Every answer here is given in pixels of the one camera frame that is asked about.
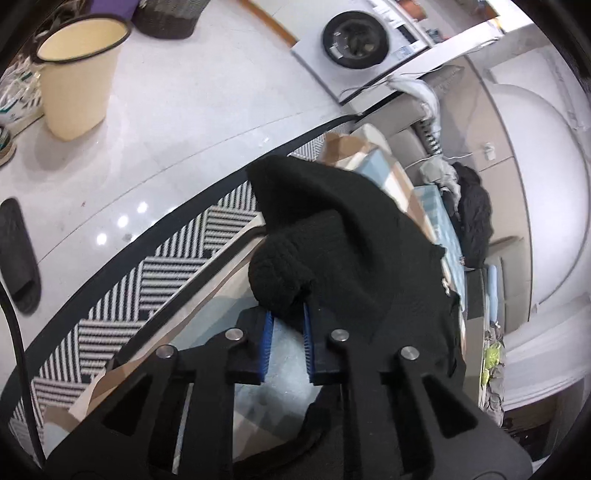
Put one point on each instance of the black knitted sweater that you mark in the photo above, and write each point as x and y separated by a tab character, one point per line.
351	240

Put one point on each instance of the grey cushion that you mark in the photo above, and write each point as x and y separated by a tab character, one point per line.
445	78

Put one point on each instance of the lime green toy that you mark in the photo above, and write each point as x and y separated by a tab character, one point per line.
494	354
485	376

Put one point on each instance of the beige sofa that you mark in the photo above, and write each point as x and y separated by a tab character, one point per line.
406	115

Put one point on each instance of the brown blue checked tablecloth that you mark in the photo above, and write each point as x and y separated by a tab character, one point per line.
207	300

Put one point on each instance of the black coat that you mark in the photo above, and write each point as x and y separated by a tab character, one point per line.
473	212

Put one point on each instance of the metal rack of shoes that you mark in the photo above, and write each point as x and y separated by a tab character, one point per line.
18	92

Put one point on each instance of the white wall socket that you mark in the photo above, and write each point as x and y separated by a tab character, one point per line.
487	150

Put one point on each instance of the two-tone wicker basket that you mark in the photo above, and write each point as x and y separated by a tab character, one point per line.
171	18

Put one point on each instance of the light blue pillow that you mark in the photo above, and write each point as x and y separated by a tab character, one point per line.
494	295

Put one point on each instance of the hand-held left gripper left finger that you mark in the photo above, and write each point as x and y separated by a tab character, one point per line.
267	341

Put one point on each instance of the black slipper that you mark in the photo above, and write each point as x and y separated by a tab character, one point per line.
18	258

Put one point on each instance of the white green sneaker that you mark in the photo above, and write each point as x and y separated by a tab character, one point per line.
4	147

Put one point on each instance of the black white striped rug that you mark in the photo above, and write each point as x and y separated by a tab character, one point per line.
138	286

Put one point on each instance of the houndstooth pillow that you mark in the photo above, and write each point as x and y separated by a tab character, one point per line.
431	138

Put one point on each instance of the white washing machine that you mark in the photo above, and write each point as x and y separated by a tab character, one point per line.
323	69

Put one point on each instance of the cream waste bin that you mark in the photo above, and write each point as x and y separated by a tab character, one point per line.
78	87

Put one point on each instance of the light blue blanket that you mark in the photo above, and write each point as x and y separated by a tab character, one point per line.
422	94

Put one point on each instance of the purple bin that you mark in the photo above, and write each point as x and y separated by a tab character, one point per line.
115	5

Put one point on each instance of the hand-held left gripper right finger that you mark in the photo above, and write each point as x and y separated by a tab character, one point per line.
308	341

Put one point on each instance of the grey blanket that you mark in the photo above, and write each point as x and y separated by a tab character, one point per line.
494	401

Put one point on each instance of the grey garment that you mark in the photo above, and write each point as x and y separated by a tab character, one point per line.
438	173

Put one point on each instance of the teal checked tablecloth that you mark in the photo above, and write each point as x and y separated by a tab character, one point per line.
434	207

